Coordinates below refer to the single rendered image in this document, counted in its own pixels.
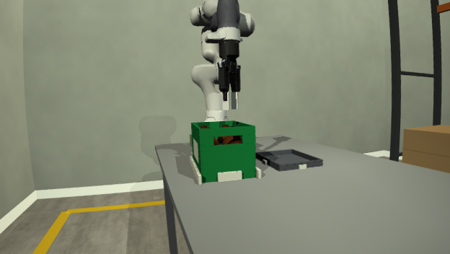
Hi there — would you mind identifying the green bottle crate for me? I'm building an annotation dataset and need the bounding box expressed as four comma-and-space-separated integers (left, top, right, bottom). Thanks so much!
191, 121, 256, 183

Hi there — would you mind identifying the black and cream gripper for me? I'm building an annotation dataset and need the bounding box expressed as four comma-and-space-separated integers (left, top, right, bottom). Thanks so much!
217, 42, 241, 110

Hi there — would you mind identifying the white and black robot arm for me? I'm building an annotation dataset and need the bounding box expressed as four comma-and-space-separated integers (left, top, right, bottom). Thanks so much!
190, 0, 255, 122

